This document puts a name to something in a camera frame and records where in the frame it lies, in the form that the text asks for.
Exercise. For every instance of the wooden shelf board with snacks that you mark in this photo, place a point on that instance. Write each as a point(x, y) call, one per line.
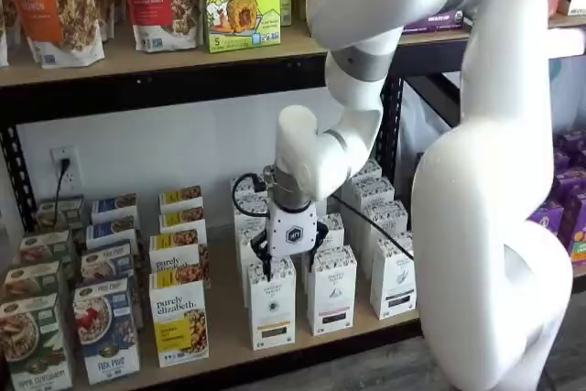
point(137, 63)

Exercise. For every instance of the white box yellow strip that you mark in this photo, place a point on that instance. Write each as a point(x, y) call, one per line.
point(272, 313)
point(249, 205)
point(245, 249)
point(247, 187)

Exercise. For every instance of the wooden shelf board purple boxes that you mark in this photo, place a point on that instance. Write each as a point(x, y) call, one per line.
point(580, 271)

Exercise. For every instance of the purple Zbar box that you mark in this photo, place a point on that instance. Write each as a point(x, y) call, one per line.
point(435, 20)

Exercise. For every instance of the granola bag red label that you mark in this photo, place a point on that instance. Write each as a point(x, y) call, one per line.
point(160, 2)

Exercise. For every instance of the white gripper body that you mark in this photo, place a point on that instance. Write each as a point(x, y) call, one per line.
point(293, 235)

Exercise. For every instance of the granola bag orange label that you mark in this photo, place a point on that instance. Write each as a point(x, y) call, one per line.
point(46, 11)

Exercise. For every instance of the wooden shelf board orange box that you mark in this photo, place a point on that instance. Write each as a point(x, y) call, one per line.
point(567, 21)

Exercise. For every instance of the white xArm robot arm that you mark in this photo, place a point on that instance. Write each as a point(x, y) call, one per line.
point(480, 226)

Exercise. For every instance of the purple Annie's box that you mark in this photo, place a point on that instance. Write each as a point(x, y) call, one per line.
point(567, 182)
point(547, 221)
point(561, 162)
point(570, 141)
point(576, 226)

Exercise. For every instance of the blue flax plus cereal box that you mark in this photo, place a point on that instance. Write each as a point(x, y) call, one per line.
point(107, 263)
point(110, 231)
point(107, 331)
point(112, 205)

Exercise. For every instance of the white wall outlet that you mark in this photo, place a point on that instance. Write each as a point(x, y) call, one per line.
point(72, 153)

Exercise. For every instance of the green apple cinnamon oatmeal box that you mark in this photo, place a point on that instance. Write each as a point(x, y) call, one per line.
point(59, 212)
point(32, 279)
point(43, 246)
point(32, 345)

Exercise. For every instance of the white box dark strip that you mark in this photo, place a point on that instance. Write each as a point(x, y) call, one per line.
point(374, 167)
point(384, 217)
point(391, 285)
point(373, 189)

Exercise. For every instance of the wooden shelf board with boxes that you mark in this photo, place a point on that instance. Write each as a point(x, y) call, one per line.
point(224, 327)

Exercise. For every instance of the purely elizabeth yellow granola box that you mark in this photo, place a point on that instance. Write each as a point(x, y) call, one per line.
point(174, 253)
point(178, 318)
point(181, 196)
point(181, 221)

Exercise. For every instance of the white plastic backdrop sheet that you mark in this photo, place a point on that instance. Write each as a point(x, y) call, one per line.
point(567, 89)

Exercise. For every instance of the white box pink strip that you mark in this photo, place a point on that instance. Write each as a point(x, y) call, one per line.
point(334, 231)
point(332, 299)

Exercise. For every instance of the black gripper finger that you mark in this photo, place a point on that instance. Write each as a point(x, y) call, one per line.
point(322, 235)
point(260, 246)

